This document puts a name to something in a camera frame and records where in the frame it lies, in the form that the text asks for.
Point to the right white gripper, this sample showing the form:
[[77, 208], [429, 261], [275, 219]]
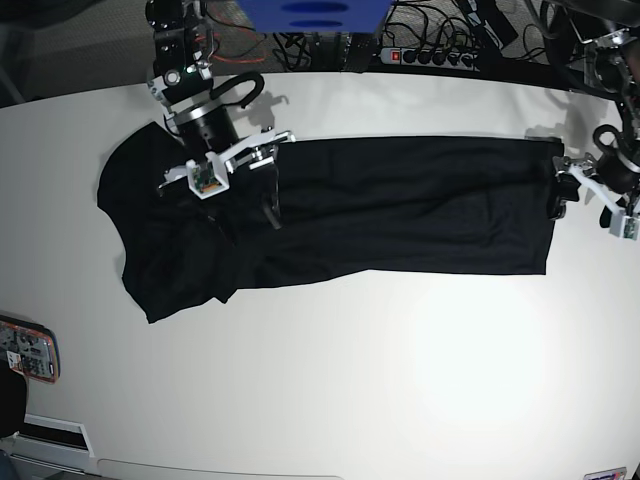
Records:
[[217, 152]]

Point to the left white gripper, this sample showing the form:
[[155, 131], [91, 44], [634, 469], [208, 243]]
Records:
[[609, 179]]

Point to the black T-shirt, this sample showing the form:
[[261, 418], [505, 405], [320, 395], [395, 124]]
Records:
[[451, 205]]

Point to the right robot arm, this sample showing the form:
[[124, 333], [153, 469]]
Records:
[[181, 78]]

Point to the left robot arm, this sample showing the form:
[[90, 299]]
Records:
[[595, 48]]

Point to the black remote control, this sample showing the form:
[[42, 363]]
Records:
[[360, 51]]

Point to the blue plastic box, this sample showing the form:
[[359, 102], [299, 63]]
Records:
[[308, 16]]

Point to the white power strip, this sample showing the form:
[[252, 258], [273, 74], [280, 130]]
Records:
[[436, 58]]

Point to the orange clear screw box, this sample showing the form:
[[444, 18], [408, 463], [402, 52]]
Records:
[[30, 349]]

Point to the small printed card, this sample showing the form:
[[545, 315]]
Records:
[[611, 474]]

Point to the black chair edge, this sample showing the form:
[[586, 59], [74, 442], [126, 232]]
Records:
[[13, 401]]

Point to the white flat tray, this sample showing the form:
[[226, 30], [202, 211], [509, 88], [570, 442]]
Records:
[[54, 443]]

